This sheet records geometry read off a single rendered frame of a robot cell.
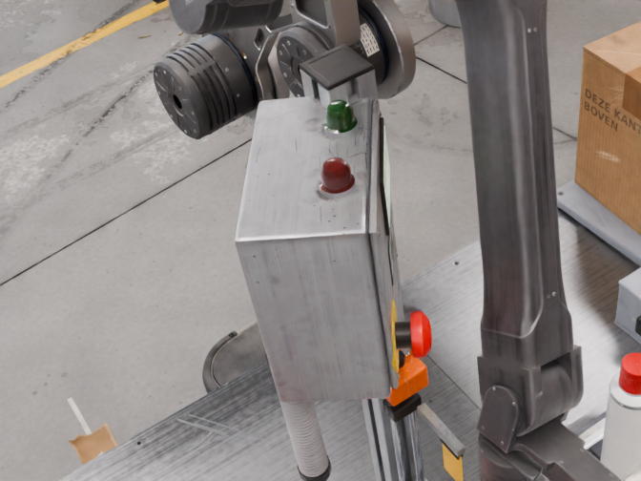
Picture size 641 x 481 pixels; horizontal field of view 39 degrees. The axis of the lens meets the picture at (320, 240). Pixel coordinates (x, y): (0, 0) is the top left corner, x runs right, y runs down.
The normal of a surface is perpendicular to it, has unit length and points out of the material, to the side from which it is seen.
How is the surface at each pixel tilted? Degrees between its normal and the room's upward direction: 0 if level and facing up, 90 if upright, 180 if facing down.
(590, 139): 90
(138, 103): 0
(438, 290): 0
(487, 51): 72
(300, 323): 90
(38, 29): 0
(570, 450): 20
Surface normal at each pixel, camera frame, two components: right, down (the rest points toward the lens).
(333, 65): -0.14, -0.72
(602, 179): -0.88, 0.40
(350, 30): 0.61, 0.47
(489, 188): -0.81, 0.22
